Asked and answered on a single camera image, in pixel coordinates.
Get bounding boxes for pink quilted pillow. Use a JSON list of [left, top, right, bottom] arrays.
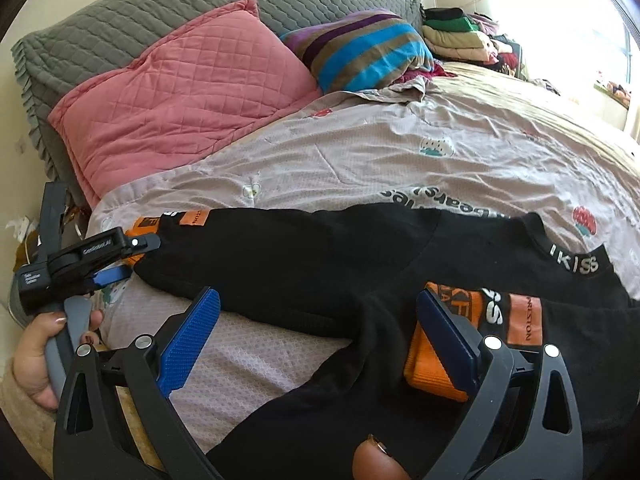
[[47, 0, 323, 208]]

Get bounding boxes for printed mauve bed sheet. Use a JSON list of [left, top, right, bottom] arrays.
[[85, 77, 640, 461]]

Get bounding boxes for black pants with orange cuffs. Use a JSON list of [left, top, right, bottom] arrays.
[[125, 205, 640, 480]]

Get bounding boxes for pile of folded clothes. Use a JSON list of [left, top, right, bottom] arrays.
[[420, 6, 526, 79]]

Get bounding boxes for person's left hand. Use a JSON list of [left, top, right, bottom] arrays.
[[12, 309, 104, 411]]

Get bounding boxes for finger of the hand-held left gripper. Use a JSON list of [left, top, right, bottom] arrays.
[[124, 232, 162, 262], [86, 265, 133, 292]]

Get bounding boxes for striped pillow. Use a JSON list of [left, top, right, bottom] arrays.
[[279, 8, 437, 94]]

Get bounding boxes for windowsill clutter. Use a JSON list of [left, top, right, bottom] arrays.
[[594, 77, 632, 108]]

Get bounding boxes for person's right hand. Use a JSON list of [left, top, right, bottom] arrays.
[[351, 434, 416, 480]]

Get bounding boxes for person's left forearm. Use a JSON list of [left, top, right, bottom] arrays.
[[0, 357, 57, 477]]

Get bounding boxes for beige bed cover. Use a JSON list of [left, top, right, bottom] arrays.
[[430, 60, 640, 181]]

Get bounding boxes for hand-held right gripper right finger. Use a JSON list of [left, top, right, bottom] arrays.
[[416, 290, 587, 480]]

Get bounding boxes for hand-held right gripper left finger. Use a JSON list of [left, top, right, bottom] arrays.
[[52, 286, 223, 480]]

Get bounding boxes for window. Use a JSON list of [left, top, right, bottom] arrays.
[[585, 0, 640, 93]]

